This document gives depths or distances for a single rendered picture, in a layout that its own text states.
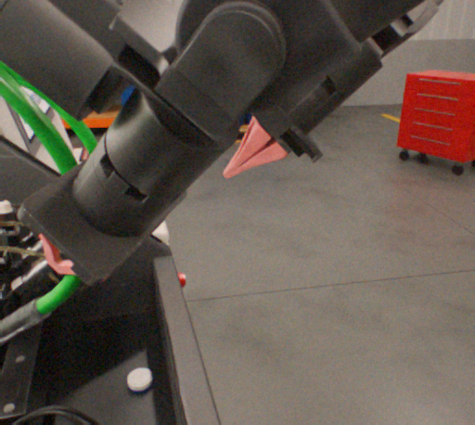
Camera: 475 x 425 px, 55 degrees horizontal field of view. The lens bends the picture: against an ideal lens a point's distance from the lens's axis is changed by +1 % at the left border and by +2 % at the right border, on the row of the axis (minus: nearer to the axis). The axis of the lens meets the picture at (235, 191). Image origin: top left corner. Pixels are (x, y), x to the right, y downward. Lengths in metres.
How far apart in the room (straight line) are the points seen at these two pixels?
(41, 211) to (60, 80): 0.09
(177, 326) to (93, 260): 0.44
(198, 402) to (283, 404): 1.33
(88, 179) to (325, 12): 0.17
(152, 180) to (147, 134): 0.03
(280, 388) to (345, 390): 0.26
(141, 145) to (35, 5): 0.08
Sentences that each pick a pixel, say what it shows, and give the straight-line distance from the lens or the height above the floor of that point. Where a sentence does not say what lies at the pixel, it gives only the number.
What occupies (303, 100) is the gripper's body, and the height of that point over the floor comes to 1.30.
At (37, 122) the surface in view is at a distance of 0.34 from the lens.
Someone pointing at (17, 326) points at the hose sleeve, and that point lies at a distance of 0.43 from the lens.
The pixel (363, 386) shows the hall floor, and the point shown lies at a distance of 2.04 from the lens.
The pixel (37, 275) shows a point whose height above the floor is 1.08.
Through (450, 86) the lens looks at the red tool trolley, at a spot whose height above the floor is 0.79.
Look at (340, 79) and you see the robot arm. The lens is 0.48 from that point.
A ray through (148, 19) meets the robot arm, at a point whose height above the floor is 1.38.
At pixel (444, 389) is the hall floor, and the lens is 2.14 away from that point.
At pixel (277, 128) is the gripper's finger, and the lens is 0.47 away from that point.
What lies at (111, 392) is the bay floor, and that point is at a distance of 0.81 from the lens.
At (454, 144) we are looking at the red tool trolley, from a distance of 4.58.
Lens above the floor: 1.39
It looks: 21 degrees down
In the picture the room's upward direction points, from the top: straight up
